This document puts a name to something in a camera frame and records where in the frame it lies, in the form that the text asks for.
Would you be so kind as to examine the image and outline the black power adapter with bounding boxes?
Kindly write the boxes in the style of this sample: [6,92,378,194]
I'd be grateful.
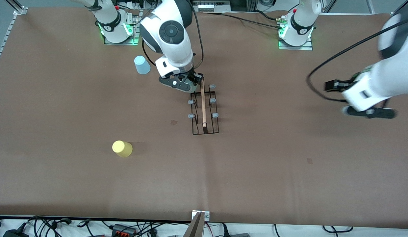
[3,228,29,237]

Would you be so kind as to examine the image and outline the grey metal post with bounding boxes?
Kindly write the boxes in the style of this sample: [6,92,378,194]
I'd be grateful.
[183,212,206,237]

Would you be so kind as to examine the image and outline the silver mounting bracket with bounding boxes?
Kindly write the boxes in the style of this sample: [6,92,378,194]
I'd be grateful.
[192,211,210,222]

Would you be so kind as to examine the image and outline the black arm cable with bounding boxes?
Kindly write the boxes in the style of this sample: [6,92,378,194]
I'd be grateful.
[141,0,205,70]
[306,0,408,103]

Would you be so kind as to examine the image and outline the short black table cable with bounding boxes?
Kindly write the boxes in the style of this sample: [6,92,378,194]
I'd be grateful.
[255,10,284,23]

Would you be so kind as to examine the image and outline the black wire cup holder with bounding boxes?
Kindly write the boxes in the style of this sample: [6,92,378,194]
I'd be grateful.
[188,77,220,135]

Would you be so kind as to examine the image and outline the long black table cable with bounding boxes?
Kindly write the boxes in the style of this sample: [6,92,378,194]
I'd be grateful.
[204,12,285,31]

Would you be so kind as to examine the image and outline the light blue plastic cup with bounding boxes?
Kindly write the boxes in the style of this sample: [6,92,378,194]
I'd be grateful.
[134,55,151,75]

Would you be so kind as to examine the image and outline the yellow plastic cup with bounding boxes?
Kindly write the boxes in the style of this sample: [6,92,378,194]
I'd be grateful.
[112,140,133,158]

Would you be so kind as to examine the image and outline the perforated metal strip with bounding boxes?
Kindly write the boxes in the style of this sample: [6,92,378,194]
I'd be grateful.
[0,12,20,71]

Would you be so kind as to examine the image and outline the black looped floor cable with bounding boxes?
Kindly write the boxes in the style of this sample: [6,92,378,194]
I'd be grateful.
[322,225,354,234]

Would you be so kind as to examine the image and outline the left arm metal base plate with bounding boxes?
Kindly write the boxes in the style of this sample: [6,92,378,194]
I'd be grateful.
[278,39,313,51]

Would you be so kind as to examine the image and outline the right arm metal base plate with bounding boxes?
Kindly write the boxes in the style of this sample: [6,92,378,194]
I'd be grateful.
[104,10,140,46]

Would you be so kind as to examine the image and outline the aluminium frame profile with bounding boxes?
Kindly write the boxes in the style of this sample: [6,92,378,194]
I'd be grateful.
[391,0,408,16]
[6,0,28,15]

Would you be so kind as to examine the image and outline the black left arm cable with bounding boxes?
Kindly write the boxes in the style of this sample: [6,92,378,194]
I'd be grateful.
[306,0,408,103]

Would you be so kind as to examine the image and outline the grey control box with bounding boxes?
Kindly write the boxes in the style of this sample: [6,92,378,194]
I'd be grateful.
[192,0,231,13]

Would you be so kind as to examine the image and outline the brown table mat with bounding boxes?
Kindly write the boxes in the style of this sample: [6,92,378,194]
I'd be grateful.
[0,7,408,229]

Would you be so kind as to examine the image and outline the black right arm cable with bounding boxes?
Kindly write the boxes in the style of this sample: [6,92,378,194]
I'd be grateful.
[141,0,205,70]

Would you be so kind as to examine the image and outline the orange black connector block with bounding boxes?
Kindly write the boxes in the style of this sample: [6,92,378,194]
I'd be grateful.
[111,224,138,237]

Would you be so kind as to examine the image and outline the white power strip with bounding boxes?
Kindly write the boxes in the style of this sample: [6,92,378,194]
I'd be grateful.
[125,0,148,10]

